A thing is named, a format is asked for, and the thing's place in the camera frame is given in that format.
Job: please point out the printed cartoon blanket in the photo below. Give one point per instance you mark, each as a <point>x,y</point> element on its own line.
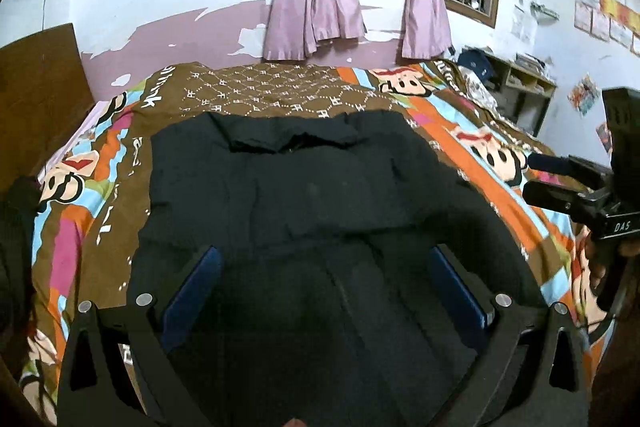
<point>280,89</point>

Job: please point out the wooden headboard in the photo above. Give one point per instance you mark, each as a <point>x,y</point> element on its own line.
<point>35,107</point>

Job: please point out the dark blue cap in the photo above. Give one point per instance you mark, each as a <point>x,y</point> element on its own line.
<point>475,63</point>

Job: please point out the small red wall picture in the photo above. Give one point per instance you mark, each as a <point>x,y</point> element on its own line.
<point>603,137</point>

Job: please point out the floral patterned cloth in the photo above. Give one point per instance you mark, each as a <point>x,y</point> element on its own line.
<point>475,93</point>

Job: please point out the person's right hand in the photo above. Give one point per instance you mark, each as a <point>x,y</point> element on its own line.
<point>596,272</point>

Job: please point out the colourful wall drawing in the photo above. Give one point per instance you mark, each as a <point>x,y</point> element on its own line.
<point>584,94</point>

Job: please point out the black jacket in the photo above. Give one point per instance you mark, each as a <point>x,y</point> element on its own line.
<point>310,217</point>

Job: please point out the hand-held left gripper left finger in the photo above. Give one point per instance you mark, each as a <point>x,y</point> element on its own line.
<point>192,292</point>

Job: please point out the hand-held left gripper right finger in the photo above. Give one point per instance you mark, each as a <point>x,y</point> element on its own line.
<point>457,292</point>

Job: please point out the white wall paper sheet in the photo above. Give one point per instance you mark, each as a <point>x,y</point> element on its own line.
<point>524,24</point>

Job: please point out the row of wall posters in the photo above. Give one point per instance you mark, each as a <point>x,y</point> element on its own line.
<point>607,9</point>

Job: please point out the beige open shelf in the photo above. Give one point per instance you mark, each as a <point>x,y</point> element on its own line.
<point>525,89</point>

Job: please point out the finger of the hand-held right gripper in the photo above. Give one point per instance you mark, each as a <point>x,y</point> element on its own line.
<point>555,164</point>
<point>555,199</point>

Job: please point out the metal wall rack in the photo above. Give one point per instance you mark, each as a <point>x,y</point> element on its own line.
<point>545,10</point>

